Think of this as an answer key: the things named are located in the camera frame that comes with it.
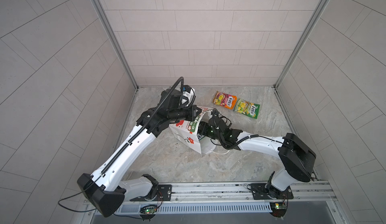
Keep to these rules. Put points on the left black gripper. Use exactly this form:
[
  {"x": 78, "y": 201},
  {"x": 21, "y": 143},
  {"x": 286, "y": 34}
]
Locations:
[{"x": 189, "y": 114}]

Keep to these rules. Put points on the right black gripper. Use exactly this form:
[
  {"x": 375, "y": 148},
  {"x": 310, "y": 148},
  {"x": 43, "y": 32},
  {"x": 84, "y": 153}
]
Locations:
[{"x": 203, "y": 127}]

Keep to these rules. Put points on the white floral paper bag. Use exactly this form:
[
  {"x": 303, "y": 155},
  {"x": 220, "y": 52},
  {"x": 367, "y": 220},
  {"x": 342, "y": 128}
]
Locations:
[{"x": 197, "y": 134}]

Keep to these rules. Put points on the orange Fox's candy packet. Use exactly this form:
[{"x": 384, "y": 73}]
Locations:
[{"x": 225, "y": 100}]

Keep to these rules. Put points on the green Fox's candy packet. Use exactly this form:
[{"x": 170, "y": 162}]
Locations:
[{"x": 247, "y": 108}]

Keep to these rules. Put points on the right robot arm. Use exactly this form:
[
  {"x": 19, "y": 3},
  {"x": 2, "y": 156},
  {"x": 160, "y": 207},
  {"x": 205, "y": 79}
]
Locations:
[{"x": 297, "y": 158}]

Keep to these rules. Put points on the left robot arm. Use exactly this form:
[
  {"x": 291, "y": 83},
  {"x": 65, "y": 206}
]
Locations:
[{"x": 102, "y": 188}]

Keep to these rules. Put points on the right circuit board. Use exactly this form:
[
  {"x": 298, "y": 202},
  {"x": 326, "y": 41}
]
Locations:
[{"x": 278, "y": 209}]

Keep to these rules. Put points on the circuit board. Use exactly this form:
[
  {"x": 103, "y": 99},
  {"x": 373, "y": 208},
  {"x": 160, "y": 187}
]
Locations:
[
  {"x": 278, "y": 209},
  {"x": 148, "y": 210}
]

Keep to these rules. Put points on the left circuit board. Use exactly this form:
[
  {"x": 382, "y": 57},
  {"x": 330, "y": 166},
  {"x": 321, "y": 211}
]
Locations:
[{"x": 148, "y": 210}]

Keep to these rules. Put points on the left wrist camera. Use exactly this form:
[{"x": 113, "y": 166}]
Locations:
[{"x": 188, "y": 96}]

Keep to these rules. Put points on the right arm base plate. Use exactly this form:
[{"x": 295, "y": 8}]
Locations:
[{"x": 261, "y": 192}]

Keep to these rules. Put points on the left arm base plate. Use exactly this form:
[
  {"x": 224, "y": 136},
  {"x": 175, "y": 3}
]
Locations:
[{"x": 163, "y": 192}]

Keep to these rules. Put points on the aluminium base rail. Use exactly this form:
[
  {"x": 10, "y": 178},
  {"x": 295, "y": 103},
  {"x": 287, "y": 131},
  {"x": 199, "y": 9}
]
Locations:
[{"x": 234, "y": 192}]

